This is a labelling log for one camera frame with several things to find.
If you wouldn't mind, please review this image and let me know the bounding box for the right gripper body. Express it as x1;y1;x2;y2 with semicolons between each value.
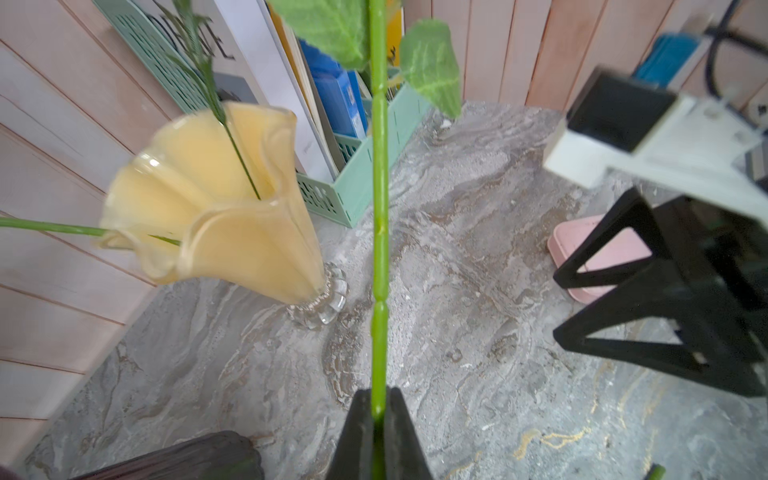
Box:
650;197;767;360

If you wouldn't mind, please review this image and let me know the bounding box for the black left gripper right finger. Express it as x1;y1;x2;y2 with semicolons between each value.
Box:
383;387;433;480

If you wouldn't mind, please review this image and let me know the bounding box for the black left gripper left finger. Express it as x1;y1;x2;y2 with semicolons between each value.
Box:
326;389;374;480

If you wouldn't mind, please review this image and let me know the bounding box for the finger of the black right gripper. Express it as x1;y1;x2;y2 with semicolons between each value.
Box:
553;263;767;397
553;188;684;290

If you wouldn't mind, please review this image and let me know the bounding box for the small pink rose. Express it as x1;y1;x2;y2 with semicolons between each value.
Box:
266;0;463;480

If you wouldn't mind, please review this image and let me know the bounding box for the orange marigold flower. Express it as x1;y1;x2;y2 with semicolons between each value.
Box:
152;0;263;201

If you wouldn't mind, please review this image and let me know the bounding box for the yellow orange rose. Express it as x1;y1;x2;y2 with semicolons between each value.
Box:
1;216;181;248

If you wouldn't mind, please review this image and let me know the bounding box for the pink case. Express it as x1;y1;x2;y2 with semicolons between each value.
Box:
547;215;652;305

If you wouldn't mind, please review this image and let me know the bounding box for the dark purple glass vase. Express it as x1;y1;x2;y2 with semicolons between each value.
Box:
78;430;265;480

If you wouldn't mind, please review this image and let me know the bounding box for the mint green file organizer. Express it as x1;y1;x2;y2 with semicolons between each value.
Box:
92;0;433;229

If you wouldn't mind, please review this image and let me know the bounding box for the yellow ruffled vase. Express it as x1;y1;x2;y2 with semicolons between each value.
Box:
97;102;348;329

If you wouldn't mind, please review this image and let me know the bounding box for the blue folder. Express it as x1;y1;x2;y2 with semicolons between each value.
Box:
299;39;367;139

